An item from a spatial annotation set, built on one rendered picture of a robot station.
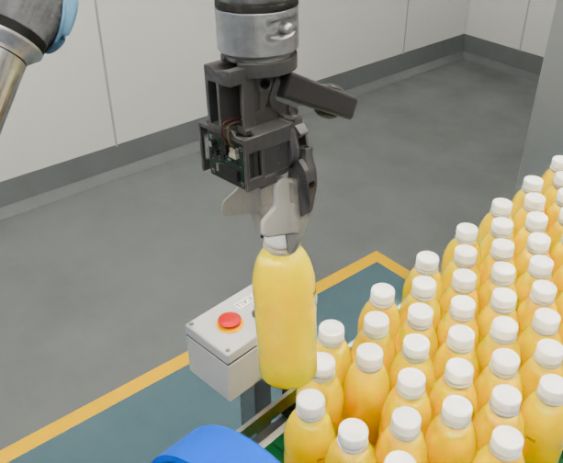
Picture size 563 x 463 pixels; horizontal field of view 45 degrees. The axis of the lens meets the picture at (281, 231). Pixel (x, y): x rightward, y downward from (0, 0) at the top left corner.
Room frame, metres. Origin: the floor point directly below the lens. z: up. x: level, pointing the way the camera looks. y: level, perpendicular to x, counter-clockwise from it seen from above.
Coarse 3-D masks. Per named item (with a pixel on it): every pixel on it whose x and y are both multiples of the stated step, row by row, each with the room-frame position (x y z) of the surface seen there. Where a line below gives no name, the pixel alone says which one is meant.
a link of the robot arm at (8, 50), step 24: (0, 0) 0.88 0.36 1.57; (24, 0) 0.90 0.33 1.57; (48, 0) 0.92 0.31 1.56; (72, 0) 0.94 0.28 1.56; (0, 24) 0.87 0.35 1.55; (24, 24) 0.88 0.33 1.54; (48, 24) 0.92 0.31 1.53; (72, 24) 0.94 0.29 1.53; (0, 48) 0.86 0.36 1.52; (24, 48) 0.88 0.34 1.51; (48, 48) 0.93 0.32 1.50; (0, 72) 0.85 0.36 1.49; (24, 72) 0.89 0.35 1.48; (0, 96) 0.83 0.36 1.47; (0, 120) 0.83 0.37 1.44
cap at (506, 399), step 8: (504, 384) 0.67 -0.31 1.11; (496, 392) 0.66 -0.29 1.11; (504, 392) 0.66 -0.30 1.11; (512, 392) 0.66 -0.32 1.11; (496, 400) 0.64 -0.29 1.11; (504, 400) 0.64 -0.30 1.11; (512, 400) 0.64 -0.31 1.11; (520, 400) 0.64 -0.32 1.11; (496, 408) 0.64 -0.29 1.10; (504, 408) 0.63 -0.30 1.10; (512, 408) 0.63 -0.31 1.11
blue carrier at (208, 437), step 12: (192, 432) 0.52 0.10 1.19; (204, 432) 0.51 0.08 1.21; (216, 432) 0.50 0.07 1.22; (228, 432) 0.49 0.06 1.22; (180, 444) 0.50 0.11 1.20; (192, 444) 0.49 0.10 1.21; (204, 444) 0.48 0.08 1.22; (216, 444) 0.48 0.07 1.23; (228, 444) 0.47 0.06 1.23; (240, 444) 0.47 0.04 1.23; (252, 444) 0.47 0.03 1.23; (168, 456) 0.48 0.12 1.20; (180, 456) 0.47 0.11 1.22; (192, 456) 0.46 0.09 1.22; (204, 456) 0.46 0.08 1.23; (216, 456) 0.46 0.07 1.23; (228, 456) 0.46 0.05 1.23; (240, 456) 0.45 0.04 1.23; (252, 456) 0.45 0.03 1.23; (264, 456) 0.45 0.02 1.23
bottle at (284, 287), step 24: (264, 240) 0.63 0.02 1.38; (264, 264) 0.60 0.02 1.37; (288, 264) 0.60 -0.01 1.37; (264, 288) 0.59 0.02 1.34; (288, 288) 0.59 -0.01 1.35; (312, 288) 0.60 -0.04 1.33; (264, 312) 0.59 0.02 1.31; (288, 312) 0.58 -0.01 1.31; (312, 312) 0.60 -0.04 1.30; (264, 336) 0.59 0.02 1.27; (288, 336) 0.58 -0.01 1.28; (312, 336) 0.60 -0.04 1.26; (264, 360) 0.59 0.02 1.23; (288, 360) 0.58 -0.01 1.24; (312, 360) 0.60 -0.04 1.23; (288, 384) 0.58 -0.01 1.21
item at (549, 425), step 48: (528, 192) 1.23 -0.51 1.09; (480, 240) 1.14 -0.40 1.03; (480, 288) 0.94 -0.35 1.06; (528, 288) 0.94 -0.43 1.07; (432, 336) 0.81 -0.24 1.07; (480, 336) 0.85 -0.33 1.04; (528, 336) 0.81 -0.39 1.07; (480, 384) 0.72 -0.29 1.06; (528, 384) 0.73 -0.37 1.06; (528, 432) 0.65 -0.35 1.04
